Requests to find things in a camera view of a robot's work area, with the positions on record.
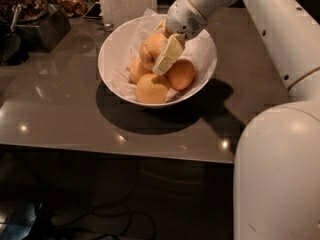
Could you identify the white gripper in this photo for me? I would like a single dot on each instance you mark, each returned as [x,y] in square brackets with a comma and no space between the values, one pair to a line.
[182,20]

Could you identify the orange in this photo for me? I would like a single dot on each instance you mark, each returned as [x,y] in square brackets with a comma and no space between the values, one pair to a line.
[137,70]
[181,74]
[150,49]
[152,89]

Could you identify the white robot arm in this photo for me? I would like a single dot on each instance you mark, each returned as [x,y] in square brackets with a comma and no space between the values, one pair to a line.
[276,186]

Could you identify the dark smartphone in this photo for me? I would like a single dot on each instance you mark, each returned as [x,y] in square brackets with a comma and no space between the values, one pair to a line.
[94,12]

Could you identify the metal spoon handle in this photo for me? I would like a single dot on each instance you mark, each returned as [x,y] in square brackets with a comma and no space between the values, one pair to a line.
[16,12]

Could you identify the glass jar of nuts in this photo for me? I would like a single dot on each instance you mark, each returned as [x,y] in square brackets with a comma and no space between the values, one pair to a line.
[30,10]

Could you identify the white paper bowl liner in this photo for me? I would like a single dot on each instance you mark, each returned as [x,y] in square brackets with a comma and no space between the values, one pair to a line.
[200,50]

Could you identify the white ceramic bowl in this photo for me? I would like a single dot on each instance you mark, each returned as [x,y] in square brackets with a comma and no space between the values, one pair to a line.
[113,54]

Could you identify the black round container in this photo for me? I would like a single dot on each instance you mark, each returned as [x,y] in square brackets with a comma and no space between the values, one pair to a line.
[12,49]

